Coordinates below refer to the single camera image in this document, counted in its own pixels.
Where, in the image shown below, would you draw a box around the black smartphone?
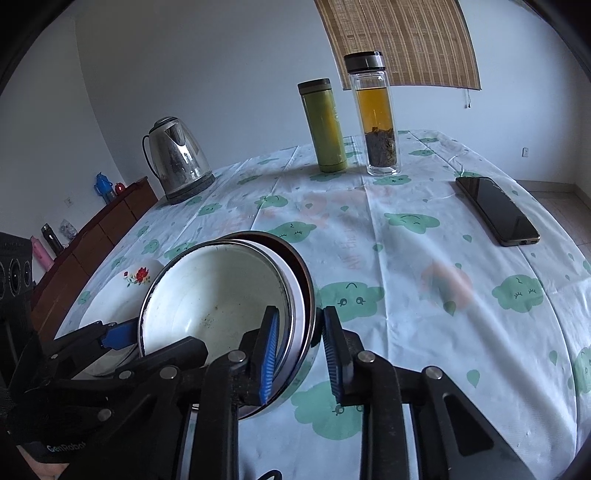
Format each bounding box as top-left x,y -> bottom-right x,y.
455,176 -> 541,247

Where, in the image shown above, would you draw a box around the black bottle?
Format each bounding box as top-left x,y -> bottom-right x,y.
41,224 -> 64,254

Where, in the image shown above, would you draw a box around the stainless steel bowl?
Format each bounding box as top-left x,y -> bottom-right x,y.
210,232 -> 323,418

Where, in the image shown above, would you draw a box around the stainless steel electric kettle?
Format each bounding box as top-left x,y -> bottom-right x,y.
142,117 -> 214,197

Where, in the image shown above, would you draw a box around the blue thermos jug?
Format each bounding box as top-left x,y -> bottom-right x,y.
94,172 -> 114,204

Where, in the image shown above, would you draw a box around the pink bottle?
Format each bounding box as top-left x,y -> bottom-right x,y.
30,236 -> 54,272

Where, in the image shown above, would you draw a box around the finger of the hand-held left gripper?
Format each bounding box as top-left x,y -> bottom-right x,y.
48,320 -> 140,358
44,336 -> 209,398

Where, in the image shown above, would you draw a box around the brown wooden sideboard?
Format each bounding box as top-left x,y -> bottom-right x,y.
30,176 -> 159,342

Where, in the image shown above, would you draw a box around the bamboo window blind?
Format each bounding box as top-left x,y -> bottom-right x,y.
314,0 -> 483,90

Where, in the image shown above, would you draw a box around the glass tea bottle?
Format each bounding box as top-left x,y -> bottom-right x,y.
344,52 -> 400,176

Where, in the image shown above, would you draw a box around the white plate red flowers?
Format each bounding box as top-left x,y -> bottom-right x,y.
76,258 -> 166,377

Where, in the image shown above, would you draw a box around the white tablecloth green print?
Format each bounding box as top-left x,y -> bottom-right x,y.
55,129 -> 591,480

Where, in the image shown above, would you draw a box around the green thermos flask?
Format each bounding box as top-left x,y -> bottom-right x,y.
297,78 -> 348,173

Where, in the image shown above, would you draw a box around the black kettle base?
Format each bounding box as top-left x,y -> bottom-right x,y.
164,173 -> 216,205

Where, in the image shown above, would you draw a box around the white enamel bowl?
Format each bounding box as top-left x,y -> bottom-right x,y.
139,242 -> 296,370

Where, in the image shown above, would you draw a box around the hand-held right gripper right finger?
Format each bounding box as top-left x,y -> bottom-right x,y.
322,305 -> 539,480

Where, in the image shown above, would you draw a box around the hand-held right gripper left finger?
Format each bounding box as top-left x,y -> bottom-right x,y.
152,305 -> 281,480

